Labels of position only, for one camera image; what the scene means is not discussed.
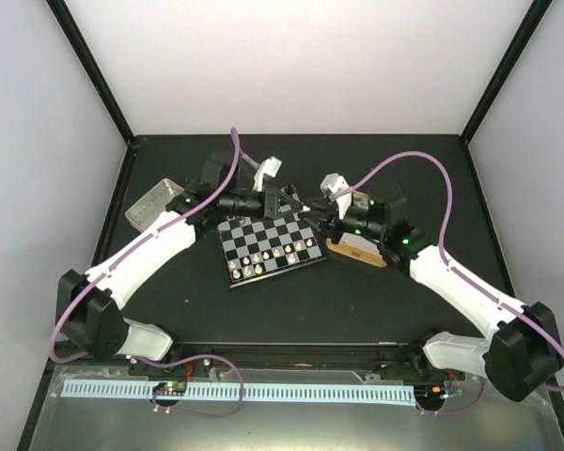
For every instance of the black frame post right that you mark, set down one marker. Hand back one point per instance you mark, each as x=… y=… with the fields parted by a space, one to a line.
x=517 y=45

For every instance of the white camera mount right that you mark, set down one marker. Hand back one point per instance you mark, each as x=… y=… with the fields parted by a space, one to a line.
x=335 y=188

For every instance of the black front rail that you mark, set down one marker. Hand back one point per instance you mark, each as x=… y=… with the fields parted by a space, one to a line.
x=398 y=360

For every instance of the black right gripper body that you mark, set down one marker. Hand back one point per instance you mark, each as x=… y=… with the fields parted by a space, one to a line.
x=336 y=232

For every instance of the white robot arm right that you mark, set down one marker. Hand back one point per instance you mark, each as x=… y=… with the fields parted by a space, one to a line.
x=518 y=350

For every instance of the pink metal tin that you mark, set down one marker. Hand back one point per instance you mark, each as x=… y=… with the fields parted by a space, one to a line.
x=149 y=206

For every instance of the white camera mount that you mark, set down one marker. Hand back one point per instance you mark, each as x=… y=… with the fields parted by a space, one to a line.
x=335 y=188
x=266 y=170

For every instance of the gold metal tin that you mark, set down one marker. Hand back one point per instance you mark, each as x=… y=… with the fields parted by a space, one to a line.
x=358 y=248

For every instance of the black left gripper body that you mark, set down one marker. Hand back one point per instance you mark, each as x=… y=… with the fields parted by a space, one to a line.
x=246 y=209

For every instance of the black frame post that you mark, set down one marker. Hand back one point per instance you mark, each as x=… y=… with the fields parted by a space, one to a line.
x=517 y=45
x=75 y=38

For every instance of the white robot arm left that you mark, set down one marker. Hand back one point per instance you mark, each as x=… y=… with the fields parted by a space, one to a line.
x=93 y=324

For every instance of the black frame post left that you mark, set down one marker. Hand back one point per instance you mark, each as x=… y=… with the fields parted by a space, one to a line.
x=75 y=38

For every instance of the white slotted cable duct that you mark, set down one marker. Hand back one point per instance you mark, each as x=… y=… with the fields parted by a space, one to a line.
x=247 y=392

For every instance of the black white chessboard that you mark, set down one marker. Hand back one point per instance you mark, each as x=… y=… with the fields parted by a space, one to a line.
x=245 y=237

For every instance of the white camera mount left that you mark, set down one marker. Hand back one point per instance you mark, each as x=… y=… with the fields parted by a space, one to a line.
x=266 y=170

